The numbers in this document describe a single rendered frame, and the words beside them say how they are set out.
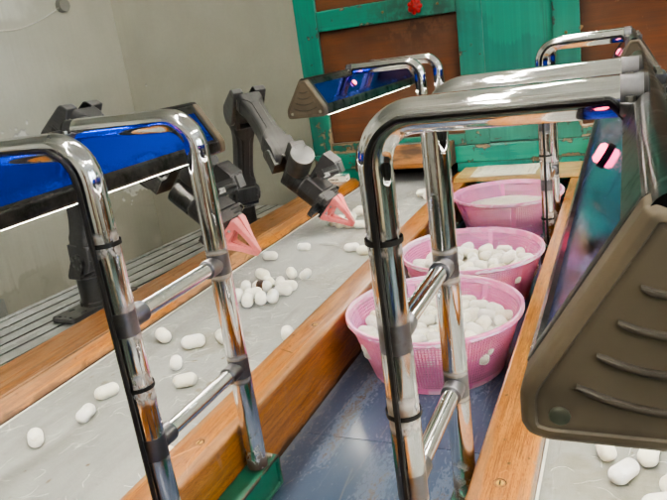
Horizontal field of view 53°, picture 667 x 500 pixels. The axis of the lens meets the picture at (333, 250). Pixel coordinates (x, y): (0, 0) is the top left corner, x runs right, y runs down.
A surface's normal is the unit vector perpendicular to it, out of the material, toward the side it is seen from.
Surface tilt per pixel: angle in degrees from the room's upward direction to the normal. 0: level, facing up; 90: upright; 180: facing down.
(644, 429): 89
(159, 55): 90
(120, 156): 58
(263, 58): 90
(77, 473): 0
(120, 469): 0
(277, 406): 90
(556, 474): 0
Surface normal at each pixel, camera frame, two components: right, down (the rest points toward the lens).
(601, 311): -0.34, 0.34
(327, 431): -0.13, -0.95
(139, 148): 0.70, -0.51
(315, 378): 0.91, 0.00
